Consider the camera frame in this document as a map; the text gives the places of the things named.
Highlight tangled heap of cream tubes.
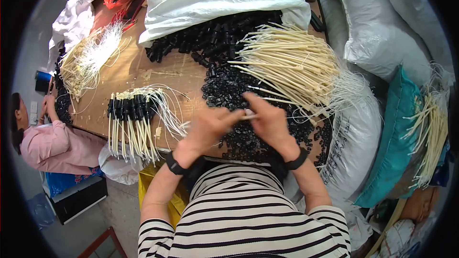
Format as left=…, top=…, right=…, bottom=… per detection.
left=58, top=21, right=132, bottom=115

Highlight row of black-capped cream tubes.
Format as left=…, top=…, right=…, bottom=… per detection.
left=107, top=85, right=191, bottom=166

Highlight upright bundle of cream tubes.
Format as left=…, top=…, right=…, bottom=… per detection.
left=401, top=63, right=451, bottom=190

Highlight black wrist band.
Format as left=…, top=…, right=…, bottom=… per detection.
left=285, top=147, right=309, bottom=171
left=165, top=151, right=189, bottom=176

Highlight brown bag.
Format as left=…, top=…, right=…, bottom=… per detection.
left=397, top=186, right=441, bottom=224

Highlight blue printed bag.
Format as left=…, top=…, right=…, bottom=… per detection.
left=44, top=167, right=105, bottom=198

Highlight large grey-white sack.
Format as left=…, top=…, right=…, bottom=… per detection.
left=319, top=0, right=434, bottom=86

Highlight person's body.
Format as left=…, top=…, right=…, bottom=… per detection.
left=138, top=158, right=351, bottom=258

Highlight yellow plastic bag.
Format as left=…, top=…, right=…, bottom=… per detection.
left=138, top=164, right=190, bottom=229

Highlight black tool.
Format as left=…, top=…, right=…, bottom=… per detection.
left=309, top=9, right=326, bottom=33

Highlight black box with white edge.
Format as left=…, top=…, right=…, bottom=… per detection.
left=49, top=176, right=109, bottom=226

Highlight small heap of black parts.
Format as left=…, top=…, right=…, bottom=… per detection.
left=53, top=46, right=74, bottom=124

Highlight white sack with black print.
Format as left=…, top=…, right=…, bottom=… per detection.
left=369, top=0, right=456, bottom=86

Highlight crumpled white sack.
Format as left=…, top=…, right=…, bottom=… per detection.
left=47, top=0, right=120, bottom=74

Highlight white sack with handwriting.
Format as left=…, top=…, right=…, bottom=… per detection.
left=283, top=73, right=384, bottom=251

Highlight red stool frame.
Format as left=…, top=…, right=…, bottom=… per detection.
left=77, top=226, right=128, bottom=258

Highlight white plastic bag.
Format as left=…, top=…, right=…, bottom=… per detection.
left=98, top=143, right=148, bottom=186

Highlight blue water jug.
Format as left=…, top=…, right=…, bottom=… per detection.
left=27, top=192, right=57, bottom=231

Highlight dark phone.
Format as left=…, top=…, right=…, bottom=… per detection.
left=121, top=0, right=150, bottom=22

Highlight open white woven sack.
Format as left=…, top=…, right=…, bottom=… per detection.
left=138, top=0, right=312, bottom=48

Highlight red scissors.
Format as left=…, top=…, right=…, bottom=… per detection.
left=110, top=10, right=137, bottom=33

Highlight person's right hand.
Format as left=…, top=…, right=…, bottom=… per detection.
left=242, top=91, right=302, bottom=162

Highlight pile of black plastic parts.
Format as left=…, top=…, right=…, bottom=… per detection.
left=145, top=10, right=333, bottom=168

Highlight big bundle of corded cream tubes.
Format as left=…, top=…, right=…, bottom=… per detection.
left=228, top=22, right=370, bottom=127

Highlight white printed bag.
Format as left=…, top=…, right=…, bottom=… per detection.
left=373, top=217, right=436, bottom=258

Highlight person's left hand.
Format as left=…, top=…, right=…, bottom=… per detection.
left=173, top=107, right=248, bottom=169

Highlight teal bag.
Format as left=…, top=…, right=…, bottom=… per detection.
left=354, top=65, right=434, bottom=209

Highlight blue cup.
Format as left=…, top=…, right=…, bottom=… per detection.
left=34, top=70, right=53, bottom=92

